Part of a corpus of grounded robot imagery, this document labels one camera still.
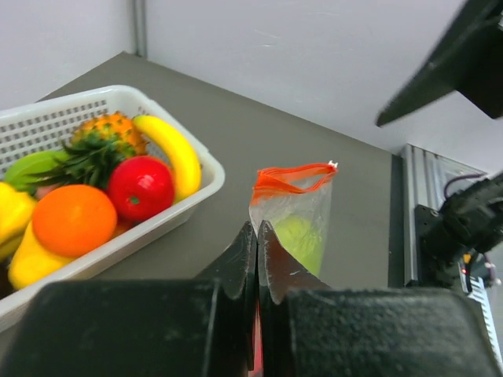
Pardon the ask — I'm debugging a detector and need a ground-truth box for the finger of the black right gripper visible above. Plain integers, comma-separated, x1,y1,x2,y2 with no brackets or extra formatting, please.
376,1,502,126

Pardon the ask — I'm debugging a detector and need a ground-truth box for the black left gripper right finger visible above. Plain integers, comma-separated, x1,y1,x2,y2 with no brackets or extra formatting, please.
257,222,502,376

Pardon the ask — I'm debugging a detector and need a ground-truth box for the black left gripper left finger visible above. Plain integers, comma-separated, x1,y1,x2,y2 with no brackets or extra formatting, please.
1,223,255,376

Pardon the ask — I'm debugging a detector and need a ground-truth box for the green fake pear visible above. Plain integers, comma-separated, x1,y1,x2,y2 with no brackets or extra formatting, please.
273,215,327,276

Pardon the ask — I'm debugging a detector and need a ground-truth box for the clear zip bag orange seal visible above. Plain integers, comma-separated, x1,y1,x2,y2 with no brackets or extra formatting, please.
248,159,340,278

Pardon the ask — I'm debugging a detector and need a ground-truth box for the red fake tomato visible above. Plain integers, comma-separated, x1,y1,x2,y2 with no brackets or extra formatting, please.
106,156,175,222

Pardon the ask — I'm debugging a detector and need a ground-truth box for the yellow fake banana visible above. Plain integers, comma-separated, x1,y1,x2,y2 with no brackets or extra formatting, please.
133,115,202,203

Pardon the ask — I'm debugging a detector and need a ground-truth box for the orange fake orange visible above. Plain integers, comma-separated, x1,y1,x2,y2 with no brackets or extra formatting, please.
32,185,118,258

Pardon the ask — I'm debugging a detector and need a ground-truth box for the yellow fake lemon in basket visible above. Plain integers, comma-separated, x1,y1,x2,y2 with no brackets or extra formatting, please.
7,221,74,291

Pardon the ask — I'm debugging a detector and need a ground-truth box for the fake pineapple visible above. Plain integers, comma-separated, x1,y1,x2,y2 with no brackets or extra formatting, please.
29,112,148,189

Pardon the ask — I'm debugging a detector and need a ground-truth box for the yellow fake bell pepper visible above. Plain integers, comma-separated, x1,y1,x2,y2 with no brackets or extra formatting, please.
1,181,37,262

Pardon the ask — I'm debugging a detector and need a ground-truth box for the green fake custard apple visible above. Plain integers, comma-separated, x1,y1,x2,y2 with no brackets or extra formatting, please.
3,151,68,195

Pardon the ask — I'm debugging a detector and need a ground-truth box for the white plastic basket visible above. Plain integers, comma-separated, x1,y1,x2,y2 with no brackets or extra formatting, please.
1,86,225,330

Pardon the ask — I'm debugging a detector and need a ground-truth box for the aluminium frame post right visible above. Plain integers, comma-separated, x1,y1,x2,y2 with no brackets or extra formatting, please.
392,145,487,289

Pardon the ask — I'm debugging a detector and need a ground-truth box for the aluminium frame post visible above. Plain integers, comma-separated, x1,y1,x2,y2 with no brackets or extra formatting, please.
392,145,487,289
132,0,148,58

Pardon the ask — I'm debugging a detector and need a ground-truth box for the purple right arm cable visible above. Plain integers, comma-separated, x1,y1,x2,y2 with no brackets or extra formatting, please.
443,172,490,197

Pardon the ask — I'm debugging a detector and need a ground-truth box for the grey slotted cable duct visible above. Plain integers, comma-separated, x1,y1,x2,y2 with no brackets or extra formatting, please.
468,277,502,364

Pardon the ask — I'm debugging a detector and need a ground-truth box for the aluminium frame post left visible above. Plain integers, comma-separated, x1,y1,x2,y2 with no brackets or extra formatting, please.
132,0,148,58

